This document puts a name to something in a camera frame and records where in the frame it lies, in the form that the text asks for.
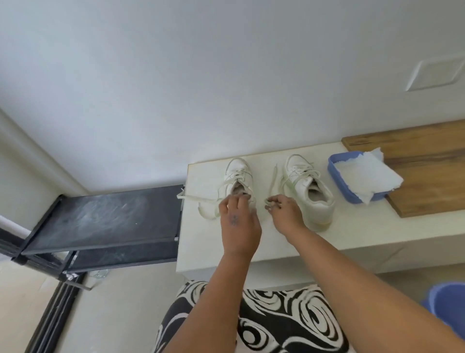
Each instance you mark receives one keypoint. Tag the person's left forearm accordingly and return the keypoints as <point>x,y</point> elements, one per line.
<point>207,309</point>

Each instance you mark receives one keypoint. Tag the person's right hand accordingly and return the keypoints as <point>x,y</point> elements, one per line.
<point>287,216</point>

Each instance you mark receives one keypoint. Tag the person's right forearm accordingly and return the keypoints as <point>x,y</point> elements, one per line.
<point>363,291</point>

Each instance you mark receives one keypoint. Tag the white shoelace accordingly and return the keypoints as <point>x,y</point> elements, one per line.
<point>272,182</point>
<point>192,198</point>

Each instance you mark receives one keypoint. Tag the blue plastic bucket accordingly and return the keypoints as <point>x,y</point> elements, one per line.
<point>450,302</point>

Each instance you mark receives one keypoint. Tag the person's left hand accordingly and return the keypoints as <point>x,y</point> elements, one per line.
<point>239,227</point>

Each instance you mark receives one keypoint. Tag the blue plastic tray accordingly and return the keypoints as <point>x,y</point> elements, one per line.
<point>336,175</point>

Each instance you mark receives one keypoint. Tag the black and white patterned dress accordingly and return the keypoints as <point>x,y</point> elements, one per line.
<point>290,320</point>

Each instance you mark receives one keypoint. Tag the person's right fingers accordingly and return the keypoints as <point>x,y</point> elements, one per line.
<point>281,200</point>

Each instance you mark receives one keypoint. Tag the person's left fingers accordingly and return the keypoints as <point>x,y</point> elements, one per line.
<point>235,200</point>

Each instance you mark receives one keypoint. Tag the white paper towel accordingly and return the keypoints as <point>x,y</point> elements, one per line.
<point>363,174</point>

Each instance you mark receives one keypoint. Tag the black metal shelf rack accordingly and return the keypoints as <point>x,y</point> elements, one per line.
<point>101,218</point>

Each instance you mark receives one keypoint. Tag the wooden cutting board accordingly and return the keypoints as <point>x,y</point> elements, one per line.
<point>428,163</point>

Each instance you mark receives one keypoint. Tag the white wall cover plate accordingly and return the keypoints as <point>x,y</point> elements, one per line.
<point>436,72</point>

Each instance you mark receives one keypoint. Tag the white sneaker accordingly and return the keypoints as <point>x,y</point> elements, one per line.
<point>319,207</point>
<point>236,168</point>

